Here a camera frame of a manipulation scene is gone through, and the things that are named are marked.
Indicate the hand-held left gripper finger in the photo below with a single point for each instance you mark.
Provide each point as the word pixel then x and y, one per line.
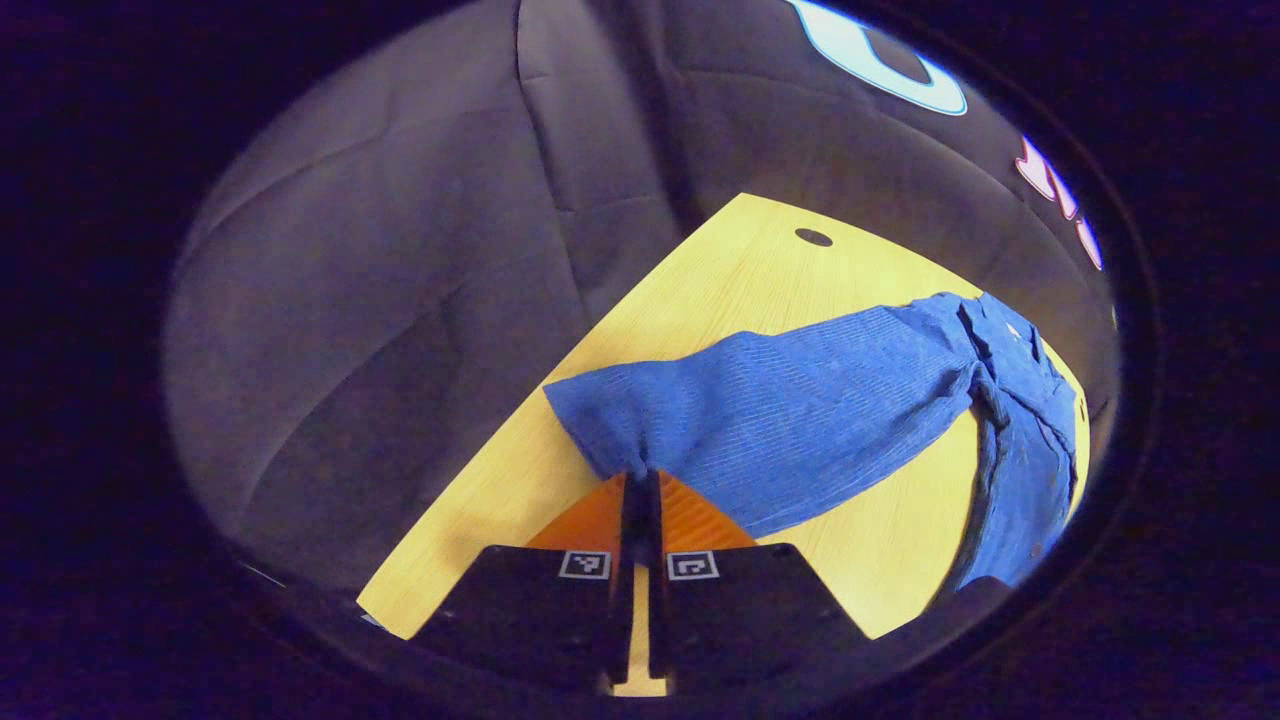
pixel 650 520
pixel 630 520

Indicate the blue shirt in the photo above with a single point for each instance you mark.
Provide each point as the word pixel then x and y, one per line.
pixel 800 410

